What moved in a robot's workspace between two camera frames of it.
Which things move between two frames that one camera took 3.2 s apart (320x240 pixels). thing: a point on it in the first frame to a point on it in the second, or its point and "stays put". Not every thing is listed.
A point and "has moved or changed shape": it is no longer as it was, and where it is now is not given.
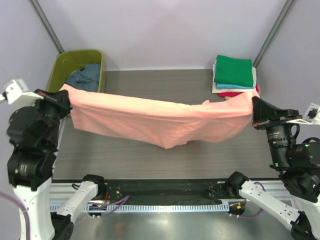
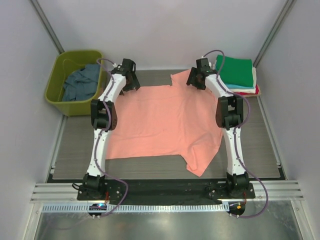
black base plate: (167, 191) stays put
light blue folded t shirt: (219, 85) stays put
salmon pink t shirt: (170, 124) has moved or changed shape
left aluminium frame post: (47, 25) stays put
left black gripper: (60, 98) to (135, 84)
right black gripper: (264, 114) to (190, 79)
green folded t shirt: (234, 70) stays put
